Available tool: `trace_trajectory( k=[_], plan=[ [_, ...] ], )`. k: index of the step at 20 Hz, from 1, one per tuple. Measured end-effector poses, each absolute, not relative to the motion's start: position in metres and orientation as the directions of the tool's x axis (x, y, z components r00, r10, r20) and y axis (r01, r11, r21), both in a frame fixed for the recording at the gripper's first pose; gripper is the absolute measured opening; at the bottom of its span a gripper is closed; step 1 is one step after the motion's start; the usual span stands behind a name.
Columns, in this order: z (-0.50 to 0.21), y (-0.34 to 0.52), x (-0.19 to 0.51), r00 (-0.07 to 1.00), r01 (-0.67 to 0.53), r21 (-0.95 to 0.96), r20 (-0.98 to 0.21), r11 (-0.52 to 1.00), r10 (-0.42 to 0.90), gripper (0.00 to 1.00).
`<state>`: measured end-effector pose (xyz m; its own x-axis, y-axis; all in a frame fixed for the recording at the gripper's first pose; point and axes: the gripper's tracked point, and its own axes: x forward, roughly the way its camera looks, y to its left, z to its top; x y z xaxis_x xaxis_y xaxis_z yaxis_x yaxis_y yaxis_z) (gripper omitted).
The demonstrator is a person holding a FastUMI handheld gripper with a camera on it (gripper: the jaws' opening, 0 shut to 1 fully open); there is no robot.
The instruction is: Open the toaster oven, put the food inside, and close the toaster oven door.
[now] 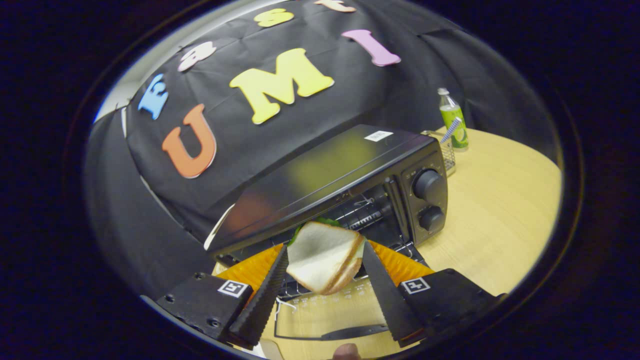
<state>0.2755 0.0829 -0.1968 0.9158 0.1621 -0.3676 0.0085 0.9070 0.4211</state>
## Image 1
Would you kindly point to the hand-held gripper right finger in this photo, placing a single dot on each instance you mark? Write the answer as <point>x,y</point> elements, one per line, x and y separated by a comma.
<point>387,295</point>

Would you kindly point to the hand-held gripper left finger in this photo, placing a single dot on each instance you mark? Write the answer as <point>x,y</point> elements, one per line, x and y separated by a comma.
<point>260,305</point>

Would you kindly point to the white bread sandwich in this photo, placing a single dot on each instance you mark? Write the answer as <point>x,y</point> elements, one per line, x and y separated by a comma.
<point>320,255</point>

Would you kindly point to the black toaster oven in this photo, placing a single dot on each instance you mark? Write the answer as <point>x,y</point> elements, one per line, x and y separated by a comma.
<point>325,170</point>

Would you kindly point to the clear utensil holder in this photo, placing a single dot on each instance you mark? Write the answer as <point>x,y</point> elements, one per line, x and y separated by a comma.
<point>448,157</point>

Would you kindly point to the green label drink bottle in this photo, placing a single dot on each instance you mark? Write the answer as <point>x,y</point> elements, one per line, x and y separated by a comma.
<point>454,122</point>

